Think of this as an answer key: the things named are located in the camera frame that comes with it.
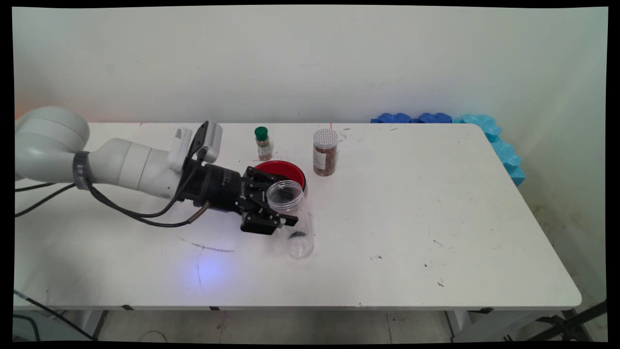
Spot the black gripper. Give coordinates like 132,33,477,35
177,162,299,236

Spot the white table leg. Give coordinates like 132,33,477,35
77,310,108,340

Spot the black camera cable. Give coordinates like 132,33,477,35
14,145,206,219

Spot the small green-capped spice bottle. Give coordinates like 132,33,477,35
255,127,273,161

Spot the light blue foam mat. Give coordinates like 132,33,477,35
453,114,527,187

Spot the red bowl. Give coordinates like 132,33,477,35
254,160,307,192

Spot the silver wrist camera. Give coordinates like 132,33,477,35
191,120,223,163

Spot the clear plastic jar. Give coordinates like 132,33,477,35
265,180,314,258

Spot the black cable with metal plug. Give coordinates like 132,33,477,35
14,182,212,228

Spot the black velcro strap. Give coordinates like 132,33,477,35
73,151,93,190

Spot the white-lidded brown spice jar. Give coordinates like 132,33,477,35
312,128,339,176

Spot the black hanging cable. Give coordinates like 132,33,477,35
14,290,95,341

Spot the black tripod leg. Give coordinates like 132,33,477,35
526,301,608,342

